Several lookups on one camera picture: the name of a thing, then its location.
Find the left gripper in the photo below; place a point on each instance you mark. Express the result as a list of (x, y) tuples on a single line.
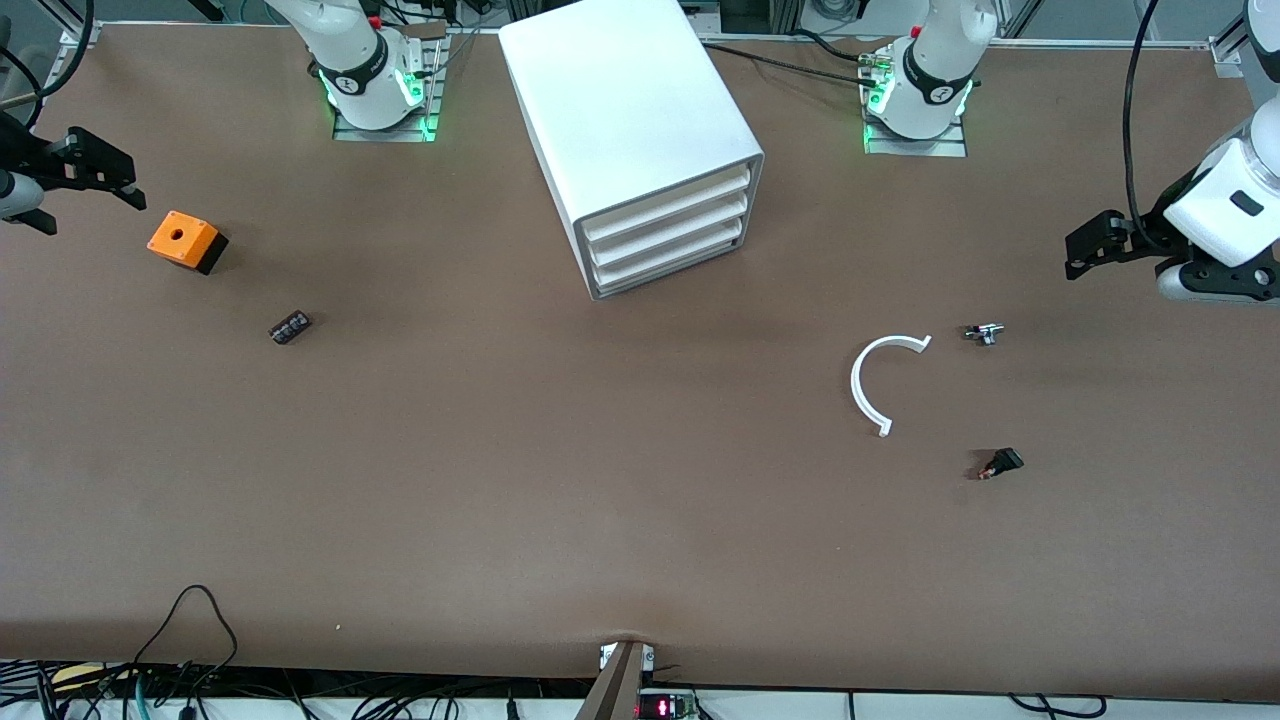
[(1150, 229)]

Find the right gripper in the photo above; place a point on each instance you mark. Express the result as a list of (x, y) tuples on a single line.
[(22, 151)]

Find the white low cabinet drawer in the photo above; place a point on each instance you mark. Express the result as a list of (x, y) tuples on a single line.
[(665, 258)]

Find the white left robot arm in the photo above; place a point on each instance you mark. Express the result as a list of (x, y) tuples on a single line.
[(930, 70)]

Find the small metal screw part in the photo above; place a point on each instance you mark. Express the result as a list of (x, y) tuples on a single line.
[(985, 333)]

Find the small black terminal block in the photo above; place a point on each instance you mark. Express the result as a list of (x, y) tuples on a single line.
[(290, 327)]

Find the device with red display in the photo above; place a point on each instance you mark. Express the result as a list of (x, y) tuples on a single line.
[(665, 708)]

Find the orange button enclosure box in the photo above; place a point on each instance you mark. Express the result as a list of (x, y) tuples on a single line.
[(180, 238)]

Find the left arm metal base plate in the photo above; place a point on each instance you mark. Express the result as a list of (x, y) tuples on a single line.
[(940, 148)]

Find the small black rocker switch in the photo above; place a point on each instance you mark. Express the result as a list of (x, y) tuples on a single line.
[(1005, 460)]

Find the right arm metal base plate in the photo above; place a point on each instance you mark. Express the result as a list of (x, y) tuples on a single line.
[(385, 134)]

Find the white curved plastic bracket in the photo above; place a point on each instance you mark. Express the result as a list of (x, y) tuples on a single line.
[(855, 385)]

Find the small metal post bracket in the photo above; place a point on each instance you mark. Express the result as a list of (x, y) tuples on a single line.
[(650, 657)]

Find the brown camera post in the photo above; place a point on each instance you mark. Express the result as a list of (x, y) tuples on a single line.
[(615, 690)]

